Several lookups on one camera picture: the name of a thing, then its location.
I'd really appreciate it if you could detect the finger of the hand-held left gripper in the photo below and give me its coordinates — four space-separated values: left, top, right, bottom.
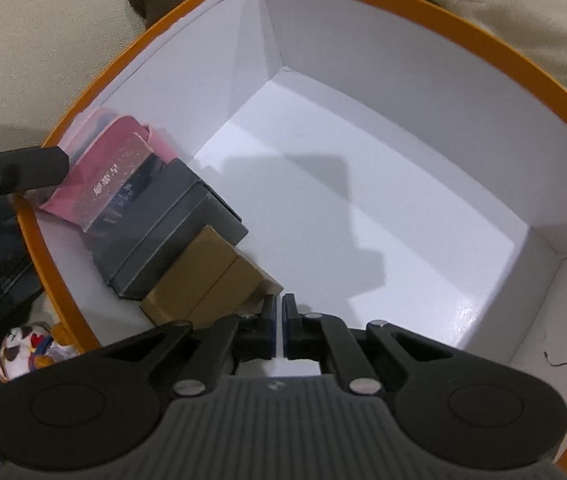
0 145 71 197

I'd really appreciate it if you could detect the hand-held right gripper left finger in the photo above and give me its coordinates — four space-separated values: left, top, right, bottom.
90 294 280 398

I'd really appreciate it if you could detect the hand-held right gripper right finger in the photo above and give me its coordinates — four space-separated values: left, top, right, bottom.
282 292 458 397

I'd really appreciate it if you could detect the pink case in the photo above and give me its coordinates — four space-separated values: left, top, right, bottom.
60 109 180 166

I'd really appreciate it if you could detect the mauve picture box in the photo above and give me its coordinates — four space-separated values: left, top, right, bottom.
38 115 166 236

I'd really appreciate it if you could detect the brown cardboard box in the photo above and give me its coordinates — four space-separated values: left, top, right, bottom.
139 225 284 331

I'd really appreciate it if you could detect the bear plush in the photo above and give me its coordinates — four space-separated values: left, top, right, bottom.
0 322 81 383

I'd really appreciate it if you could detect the dark grey gift box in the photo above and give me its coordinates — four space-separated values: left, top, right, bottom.
92 157 249 301

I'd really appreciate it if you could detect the orange cardboard storage box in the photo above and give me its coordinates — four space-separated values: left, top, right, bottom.
13 0 567 478

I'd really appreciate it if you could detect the beige fabric sofa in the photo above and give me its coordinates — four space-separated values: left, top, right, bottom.
0 0 244 161

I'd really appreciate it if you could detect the beige sofa cushion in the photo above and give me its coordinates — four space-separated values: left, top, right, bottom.
401 0 567 128

